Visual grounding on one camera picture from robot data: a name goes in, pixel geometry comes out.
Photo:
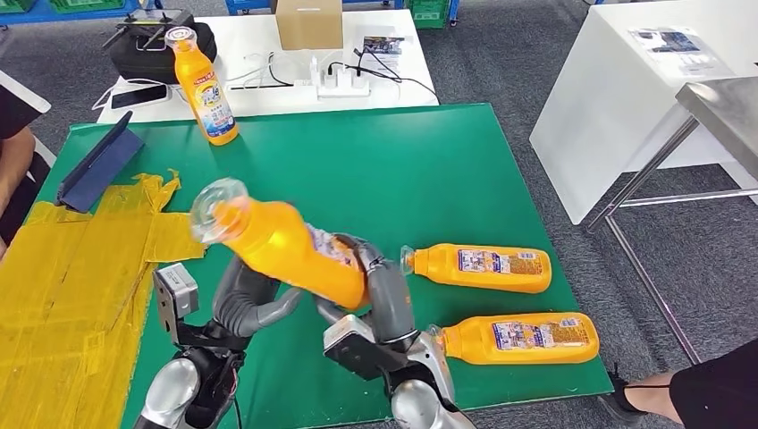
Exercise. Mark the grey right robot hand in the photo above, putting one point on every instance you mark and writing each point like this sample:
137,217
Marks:
391,302

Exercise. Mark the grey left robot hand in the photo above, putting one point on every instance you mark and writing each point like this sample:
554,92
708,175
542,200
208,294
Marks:
237,308

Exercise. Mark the orange detergent bottle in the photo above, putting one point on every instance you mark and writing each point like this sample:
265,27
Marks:
438,267
278,248
201,89
474,343

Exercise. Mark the yellow taped cardboard sheet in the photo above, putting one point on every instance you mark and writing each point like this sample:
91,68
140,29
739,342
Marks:
59,355

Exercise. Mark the dark blue tablet case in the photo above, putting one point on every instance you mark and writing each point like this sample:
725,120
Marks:
103,166

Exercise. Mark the white flat block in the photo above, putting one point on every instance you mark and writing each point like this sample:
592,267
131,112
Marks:
266,100

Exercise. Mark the white power strip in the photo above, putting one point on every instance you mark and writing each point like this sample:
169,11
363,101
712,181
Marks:
343,90

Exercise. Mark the black smartphone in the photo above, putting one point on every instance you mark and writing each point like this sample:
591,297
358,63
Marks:
139,97

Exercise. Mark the white charger plug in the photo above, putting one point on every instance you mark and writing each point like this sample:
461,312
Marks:
314,72
339,74

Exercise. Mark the printed leaflet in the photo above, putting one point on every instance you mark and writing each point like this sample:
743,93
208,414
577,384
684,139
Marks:
382,48

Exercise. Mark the black carrying case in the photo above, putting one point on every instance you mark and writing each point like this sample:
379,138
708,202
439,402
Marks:
148,65

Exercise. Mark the white rectangular table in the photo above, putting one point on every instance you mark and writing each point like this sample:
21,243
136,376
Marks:
254,34

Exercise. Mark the green plastic crate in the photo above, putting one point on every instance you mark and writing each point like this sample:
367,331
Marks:
18,6
427,16
86,6

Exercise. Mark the brown cardboard box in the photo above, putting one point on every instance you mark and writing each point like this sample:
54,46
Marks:
308,25

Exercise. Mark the white panel-sided table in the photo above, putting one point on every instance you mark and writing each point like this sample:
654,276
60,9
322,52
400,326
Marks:
592,89

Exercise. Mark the grey drone remote controller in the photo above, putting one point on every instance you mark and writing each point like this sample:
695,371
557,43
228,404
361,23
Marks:
142,22

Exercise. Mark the blue shelf rack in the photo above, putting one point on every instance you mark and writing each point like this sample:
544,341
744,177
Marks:
249,6
71,20

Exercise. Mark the printed paper sheet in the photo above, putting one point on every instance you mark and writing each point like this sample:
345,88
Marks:
675,49

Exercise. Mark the stainless steel table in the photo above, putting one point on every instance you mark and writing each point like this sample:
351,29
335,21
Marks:
722,112

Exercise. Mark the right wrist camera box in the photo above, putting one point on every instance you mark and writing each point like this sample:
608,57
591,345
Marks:
355,349

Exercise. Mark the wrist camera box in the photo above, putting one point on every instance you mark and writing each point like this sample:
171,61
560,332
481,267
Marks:
355,349
175,293

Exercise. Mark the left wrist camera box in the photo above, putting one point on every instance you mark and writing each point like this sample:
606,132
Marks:
175,293

